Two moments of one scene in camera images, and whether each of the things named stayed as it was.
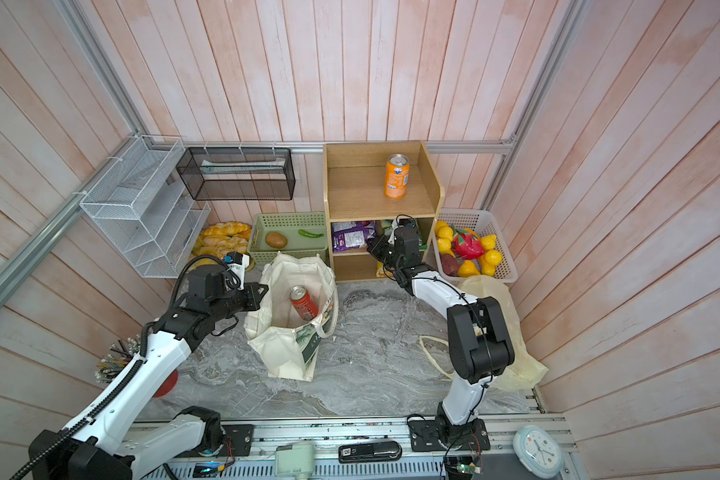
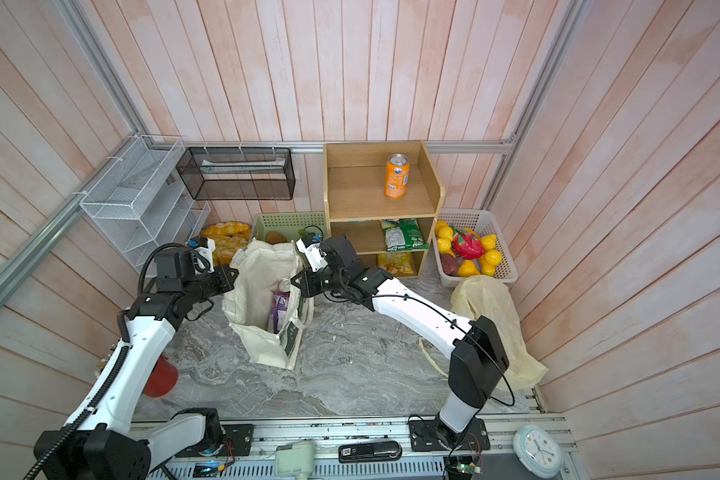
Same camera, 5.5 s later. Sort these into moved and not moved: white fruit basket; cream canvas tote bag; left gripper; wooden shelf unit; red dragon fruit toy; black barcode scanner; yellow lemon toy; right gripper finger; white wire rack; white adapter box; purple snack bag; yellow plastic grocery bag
Moved: cream canvas tote bag; right gripper finger; purple snack bag; left gripper
Not moved: black barcode scanner; red dragon fruit toy; wooden shelf unit; white fruit basket; white wire rack; yellow lemon toy; yellow plastic grocery bag; white adapter box
